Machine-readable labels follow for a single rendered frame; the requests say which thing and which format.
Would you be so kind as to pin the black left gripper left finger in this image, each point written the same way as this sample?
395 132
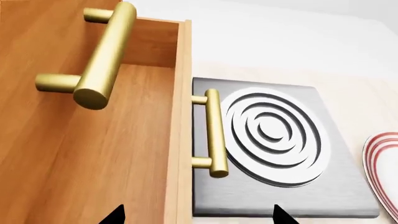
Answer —
116 215

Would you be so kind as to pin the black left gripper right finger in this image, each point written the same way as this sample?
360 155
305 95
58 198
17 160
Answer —
281 215

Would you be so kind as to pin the open wooden drawer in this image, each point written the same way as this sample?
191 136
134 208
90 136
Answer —
149 130

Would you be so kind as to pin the wooden cabinet drawer front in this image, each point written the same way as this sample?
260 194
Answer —
46 130

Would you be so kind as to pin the grey square hotplate base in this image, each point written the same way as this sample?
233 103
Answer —
339 182

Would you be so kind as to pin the white ringed burner disc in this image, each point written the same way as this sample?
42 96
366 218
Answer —
276 137

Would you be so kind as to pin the white plate with red rings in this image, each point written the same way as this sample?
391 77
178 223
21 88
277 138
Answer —
381 168

